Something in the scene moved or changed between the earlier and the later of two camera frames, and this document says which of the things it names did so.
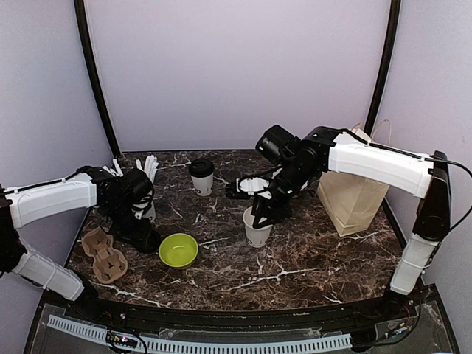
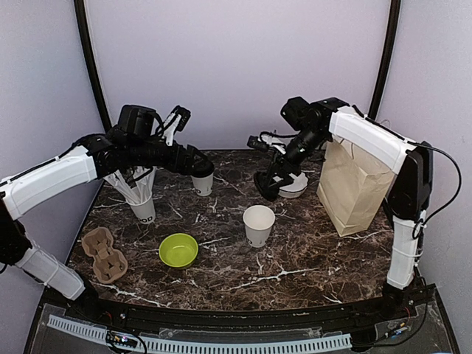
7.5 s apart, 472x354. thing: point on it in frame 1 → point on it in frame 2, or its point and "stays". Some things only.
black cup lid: x=201 y=167 stays
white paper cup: x=257 y=237 stays
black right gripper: x=277 y=213 → x=273 y=170
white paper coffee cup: x=203 y=185 stays
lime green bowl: x=178 y=250 stays
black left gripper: x=144 y=230 → x=184 y=168
